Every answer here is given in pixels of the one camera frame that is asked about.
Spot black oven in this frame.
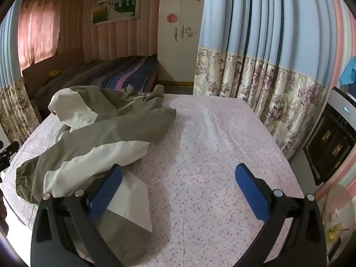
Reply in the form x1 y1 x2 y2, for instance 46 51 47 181
302 86 356 185

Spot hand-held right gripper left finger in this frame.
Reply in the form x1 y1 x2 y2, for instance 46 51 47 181
30 164 124 267

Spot bed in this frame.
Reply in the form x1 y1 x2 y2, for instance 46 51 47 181
22 49 159 117

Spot glass lid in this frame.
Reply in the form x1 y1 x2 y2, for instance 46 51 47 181
323 185 356 256

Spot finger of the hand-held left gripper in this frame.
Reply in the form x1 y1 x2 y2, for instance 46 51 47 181
0 141 20 171

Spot blue cloth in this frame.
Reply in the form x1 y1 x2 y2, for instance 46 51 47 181
339 60 356 87

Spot pink window curtain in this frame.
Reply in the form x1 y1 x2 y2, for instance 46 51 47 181
17 0 62 75

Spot framed wall picture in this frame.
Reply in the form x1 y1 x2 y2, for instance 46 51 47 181
90 0 140 27

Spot blue floral curtain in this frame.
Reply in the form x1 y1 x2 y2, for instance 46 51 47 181
193 0 342 162
0 8 41 145

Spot striped blue purple blanket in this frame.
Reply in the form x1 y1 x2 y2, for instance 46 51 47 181
83 54 159 92

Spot green and white jacket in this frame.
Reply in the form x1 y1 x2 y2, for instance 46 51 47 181
15 84 177 259

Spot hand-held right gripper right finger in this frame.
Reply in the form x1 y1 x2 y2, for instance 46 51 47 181
235 163 327 267

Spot white wardrobe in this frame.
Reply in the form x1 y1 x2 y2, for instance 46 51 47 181
156 0 207 87

